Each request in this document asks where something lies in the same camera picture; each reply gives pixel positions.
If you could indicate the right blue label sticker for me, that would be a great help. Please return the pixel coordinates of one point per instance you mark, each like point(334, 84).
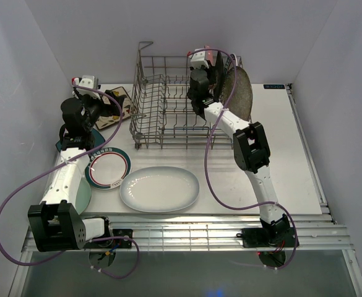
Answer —
point(274, 86)

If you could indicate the light green round plate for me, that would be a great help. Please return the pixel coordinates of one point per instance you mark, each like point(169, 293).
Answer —
point(83, 196)

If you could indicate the grey wire dish rack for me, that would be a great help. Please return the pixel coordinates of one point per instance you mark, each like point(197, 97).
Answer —
point(161, 113)

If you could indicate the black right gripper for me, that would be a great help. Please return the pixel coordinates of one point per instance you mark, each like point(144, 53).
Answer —
point(211, 70)

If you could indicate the black square floral plate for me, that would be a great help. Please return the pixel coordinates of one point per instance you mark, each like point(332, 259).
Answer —
point(219, 70)

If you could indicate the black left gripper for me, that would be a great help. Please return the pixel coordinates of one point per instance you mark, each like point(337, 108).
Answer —
point(112, 109)

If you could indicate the speckled beige blue round plate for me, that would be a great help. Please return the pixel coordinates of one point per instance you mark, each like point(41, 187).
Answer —
point(241, 101)

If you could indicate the pink polka dot plate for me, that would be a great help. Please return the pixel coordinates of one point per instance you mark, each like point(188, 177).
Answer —
point(211, 70)

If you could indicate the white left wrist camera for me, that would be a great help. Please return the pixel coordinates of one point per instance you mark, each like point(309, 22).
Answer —
point(89, 81)

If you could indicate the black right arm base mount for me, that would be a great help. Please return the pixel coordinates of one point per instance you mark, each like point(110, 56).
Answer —
point(260, 238)

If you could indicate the aluminium table frame rail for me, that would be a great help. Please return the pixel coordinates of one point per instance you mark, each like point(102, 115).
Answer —
point(226, 201)

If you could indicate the white oval plate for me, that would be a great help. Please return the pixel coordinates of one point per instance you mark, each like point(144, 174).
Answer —
point(159, 189)

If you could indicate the white plate teal red rim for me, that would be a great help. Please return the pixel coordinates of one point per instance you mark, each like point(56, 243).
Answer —
point(231, 62)
point(107, 168)

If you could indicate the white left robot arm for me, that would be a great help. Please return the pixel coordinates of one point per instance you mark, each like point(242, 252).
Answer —
point(55, 222)

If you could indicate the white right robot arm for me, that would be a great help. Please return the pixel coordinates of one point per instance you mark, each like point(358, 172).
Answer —
point(251, 153)

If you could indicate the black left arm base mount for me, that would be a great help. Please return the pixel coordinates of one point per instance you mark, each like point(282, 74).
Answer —
point(122, 243)

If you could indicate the teal square plate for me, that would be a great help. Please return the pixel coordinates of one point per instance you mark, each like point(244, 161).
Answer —
point(99, 139)

